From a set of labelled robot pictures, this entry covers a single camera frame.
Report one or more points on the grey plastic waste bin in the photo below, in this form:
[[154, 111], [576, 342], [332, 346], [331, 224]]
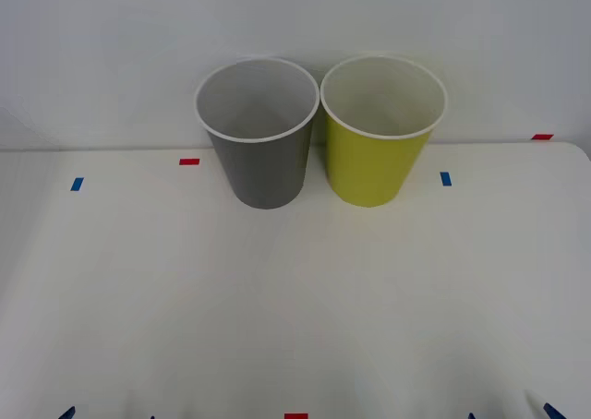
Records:
[[268, 170]]

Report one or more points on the yellow-green plastic waste bin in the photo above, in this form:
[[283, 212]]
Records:
[[369, 170]]

